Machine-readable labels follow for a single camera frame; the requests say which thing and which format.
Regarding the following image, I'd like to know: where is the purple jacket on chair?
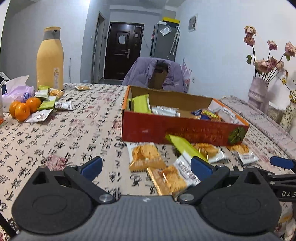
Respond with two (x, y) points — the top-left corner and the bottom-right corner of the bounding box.
(122, 57), (187, 93)

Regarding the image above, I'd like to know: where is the cracker packet by box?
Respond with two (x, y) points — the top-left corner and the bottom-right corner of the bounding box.
(193, 143), (227, 163)

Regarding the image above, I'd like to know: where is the yellow thermos bottle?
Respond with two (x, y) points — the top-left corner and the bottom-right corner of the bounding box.
(36, 27), (64, 90)

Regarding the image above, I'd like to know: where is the orange cardboard snack box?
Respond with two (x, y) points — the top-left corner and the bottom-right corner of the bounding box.
(122, 86), (249, 146)

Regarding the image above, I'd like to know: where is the dark entrance door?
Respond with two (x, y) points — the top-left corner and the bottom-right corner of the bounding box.
(104, 22), (144, 80)

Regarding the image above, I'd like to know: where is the purple tissue pack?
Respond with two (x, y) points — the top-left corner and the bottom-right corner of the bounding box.
(2, 75), (35, 113)

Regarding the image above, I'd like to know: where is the orange tangerine front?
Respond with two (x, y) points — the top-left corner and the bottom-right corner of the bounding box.
(15, 103), (31, 121)

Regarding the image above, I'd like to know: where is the grey refrigerator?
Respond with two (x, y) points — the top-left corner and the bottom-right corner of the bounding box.
(150, 22), (180, 61)

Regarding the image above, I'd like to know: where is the speckled small vase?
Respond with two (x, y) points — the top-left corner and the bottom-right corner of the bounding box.
(280, 102), (295, 132)

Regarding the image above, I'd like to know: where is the long green snack pack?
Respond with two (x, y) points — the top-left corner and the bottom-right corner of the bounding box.
(127, 94), (152, 114)

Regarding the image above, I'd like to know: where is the wall picture frame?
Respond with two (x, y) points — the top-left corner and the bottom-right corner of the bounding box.
(188, 14), (198, 33)

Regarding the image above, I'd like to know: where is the pink ribbed flower vase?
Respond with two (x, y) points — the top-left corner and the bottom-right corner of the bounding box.
(248, 76), (269, 112)

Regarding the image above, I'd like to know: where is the orange tangerine left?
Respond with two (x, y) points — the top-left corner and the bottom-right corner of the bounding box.
(9, 101), (21, 118)

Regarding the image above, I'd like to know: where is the white packet near tangerines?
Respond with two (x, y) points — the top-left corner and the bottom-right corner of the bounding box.
(24, 109), (53, 123)

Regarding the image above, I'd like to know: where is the white snack packet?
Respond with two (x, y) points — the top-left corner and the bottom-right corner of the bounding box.
(151, 105), (180, 117)

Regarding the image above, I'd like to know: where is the blue yellow chip bag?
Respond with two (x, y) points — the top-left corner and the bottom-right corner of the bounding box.
(190, 108), (224, 122)

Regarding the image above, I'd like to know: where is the orange tangerine right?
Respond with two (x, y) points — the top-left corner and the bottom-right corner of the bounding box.
(26, 97), (42, 113)

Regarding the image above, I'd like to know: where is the dried pink rose bouquet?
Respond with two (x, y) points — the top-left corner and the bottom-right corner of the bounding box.
(243, 26), (295, 85)

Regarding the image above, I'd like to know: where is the orange tangerine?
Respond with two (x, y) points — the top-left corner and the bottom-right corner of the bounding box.
(15, 103), (31, 121)
(26, 97), (42, 113)
(9, 101), (21, 118)

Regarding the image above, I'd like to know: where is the small green packet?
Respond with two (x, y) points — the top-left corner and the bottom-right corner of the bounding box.
(38, 100), (56, 110)

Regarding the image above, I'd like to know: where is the small far cracker packet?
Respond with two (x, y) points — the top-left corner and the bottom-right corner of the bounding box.
(75, 86), (90, 91)

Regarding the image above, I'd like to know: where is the yellow box on refrigerator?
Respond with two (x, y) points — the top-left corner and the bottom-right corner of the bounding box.
(162, 17), (180, 24)

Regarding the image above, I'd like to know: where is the cracker packet with text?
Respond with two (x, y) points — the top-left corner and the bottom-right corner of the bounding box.
(147, 156), (201, 196)

